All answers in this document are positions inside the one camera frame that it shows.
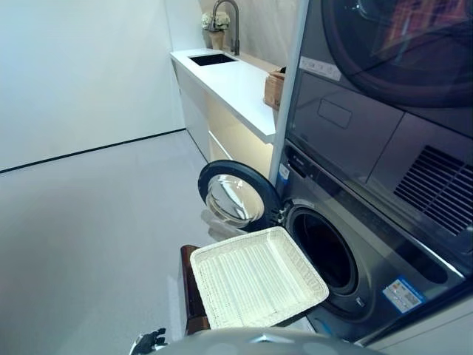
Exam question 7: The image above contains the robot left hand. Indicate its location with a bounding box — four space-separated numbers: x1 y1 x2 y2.
129 327 167 352

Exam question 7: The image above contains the dark brown wooden stool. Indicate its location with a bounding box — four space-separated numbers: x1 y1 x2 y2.
179 243 211 336

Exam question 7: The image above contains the silver robot torso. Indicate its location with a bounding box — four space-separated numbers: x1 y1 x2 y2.
158 327 370 355

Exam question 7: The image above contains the white woven tray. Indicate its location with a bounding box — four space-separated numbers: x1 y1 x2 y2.
189 226 330 329

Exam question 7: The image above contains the round glass washer door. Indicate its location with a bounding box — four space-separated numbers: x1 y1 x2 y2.
197 159 282 234

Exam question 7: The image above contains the energy label sticker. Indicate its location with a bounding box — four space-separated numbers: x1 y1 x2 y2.
382 279 424 306

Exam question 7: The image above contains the white counter cabinet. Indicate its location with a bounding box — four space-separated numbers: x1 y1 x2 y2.
169 47 285 171

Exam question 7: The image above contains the black countertop sink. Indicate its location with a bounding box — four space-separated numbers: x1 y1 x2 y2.
187 53 237 67

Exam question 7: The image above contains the grey stacked dryer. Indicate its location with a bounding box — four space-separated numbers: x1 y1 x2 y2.
286 0 473 245

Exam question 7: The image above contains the white appliance housing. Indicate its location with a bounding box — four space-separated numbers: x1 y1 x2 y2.
269 0 473 355

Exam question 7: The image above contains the grey metal faucet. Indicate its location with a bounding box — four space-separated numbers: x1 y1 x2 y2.
212 0 241 56

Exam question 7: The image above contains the potted white flower plant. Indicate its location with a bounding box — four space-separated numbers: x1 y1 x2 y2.
201 10 231 50

